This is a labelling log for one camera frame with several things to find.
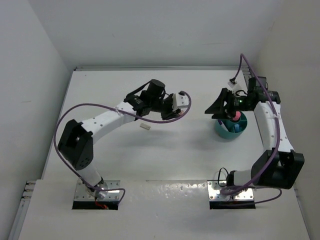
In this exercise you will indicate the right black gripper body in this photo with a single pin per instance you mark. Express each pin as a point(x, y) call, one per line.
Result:
point(235, 103)

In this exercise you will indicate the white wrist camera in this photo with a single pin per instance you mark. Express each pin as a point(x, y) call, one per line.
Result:
point(234, 86)
point(179, 101)

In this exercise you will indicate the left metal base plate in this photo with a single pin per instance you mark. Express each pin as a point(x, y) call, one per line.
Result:
point(83, 193)

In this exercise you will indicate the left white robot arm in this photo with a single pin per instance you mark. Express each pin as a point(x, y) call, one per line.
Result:
point(77, 141)

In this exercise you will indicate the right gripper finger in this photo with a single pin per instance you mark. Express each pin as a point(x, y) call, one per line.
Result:
point(220, 115)
point(218, 106)

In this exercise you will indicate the purple capped white marker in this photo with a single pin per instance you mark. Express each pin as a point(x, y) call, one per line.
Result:
point(220, 123)

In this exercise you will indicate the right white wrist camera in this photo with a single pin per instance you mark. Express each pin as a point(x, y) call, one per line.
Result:
point(234, 86)

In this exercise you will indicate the green capped white marker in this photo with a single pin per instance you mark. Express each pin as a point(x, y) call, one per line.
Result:
point(226, 127)

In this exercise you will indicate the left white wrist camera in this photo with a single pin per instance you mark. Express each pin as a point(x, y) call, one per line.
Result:
point(179, 101)

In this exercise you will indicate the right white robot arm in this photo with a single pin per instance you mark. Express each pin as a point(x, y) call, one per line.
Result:
point(279, 165)

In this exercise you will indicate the blue highlighter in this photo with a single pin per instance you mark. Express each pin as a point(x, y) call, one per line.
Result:
point(236, 128)

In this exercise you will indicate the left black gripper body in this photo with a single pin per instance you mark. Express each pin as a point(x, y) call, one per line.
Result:
point(166, 110)

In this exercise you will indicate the metal base plate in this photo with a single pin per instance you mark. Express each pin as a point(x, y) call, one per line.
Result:
point(83, 193)
point(214, 194)

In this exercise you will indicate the pink highlighter marker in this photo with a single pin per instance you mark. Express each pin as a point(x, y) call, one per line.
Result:
point(237, 116)

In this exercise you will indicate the grey eraser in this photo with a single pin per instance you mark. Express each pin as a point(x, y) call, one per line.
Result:
point(145, 126)

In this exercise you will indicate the teal round divided organizer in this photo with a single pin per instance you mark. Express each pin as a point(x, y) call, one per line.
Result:
point(243, 123)

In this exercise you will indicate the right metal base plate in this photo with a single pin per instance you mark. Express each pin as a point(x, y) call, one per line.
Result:
point(214, 194)

